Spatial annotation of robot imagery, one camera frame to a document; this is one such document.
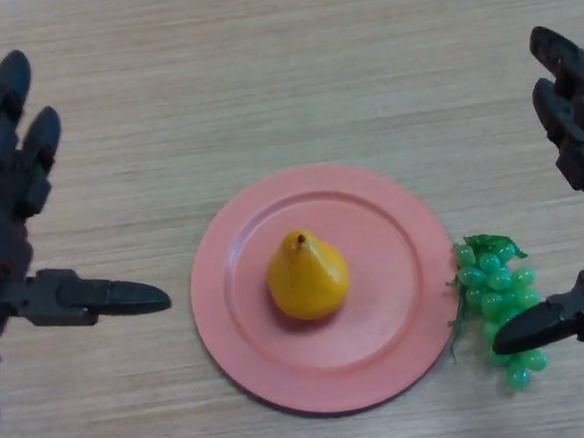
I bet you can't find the green grape bunch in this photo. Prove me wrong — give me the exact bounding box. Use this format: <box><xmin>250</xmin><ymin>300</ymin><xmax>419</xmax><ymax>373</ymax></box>
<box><xmin>441</xmin><ymin>230</ymin><xmax>552</xmax><ymax>399</ymax></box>

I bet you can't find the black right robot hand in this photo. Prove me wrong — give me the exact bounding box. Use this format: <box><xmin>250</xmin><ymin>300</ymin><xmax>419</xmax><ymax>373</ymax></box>
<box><xmin>469</xmin><ymin>22</ymin><xmax>584</xmax><ymax>356</ymax></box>

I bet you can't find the pink round plate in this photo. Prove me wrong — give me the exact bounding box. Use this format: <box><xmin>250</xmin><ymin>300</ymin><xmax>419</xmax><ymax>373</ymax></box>
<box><xmin>182</xmin><ymin>155</ymin><xmax>468</xmax><ymax>426</ymax></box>

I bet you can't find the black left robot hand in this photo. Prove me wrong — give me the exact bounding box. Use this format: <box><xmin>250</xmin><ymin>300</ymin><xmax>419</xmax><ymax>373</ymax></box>
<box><xmin>0</xmin><ymin>40</ymin><xmax>175</xmax><ymax>346</ymax></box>

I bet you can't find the yellow pear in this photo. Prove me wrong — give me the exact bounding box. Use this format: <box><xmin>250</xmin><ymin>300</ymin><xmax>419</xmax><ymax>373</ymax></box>
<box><xmin>264</xmin><ymin>225</ymin><xmax>353</xmax><ymax>324</ymax></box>

